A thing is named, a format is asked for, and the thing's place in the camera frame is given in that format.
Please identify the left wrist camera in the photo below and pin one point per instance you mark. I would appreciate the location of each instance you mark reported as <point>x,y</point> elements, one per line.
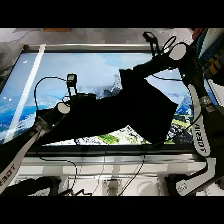
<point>71,80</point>

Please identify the black garment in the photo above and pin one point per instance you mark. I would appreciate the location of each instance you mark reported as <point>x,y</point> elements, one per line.
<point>133,110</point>

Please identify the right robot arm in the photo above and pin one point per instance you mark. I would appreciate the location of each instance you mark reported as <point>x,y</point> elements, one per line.
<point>197,100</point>

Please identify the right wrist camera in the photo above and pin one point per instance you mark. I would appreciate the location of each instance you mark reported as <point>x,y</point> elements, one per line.
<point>150,36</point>

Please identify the heap of clothes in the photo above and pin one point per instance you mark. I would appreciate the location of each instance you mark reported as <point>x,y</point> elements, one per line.
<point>215,65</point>

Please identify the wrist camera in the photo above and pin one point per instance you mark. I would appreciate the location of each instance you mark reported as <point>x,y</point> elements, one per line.
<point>71,80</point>
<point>150,36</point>

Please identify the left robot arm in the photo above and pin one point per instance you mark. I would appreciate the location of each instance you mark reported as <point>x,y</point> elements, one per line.
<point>20,151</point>

